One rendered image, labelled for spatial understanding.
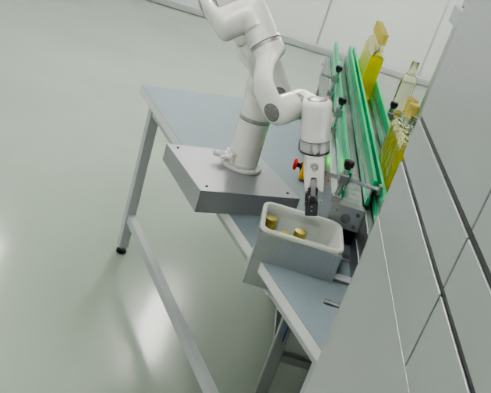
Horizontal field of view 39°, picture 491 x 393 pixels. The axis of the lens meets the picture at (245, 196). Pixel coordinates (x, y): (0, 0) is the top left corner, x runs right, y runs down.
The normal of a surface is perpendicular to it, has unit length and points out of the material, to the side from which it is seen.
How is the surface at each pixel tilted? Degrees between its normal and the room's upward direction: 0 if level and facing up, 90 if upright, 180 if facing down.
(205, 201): 90
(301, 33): 90
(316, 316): 0
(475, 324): 90
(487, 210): 90
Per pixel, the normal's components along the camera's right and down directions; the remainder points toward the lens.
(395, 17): -0.10, 0.41
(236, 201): 0.37, 0.50
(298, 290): 0.28, -0.86
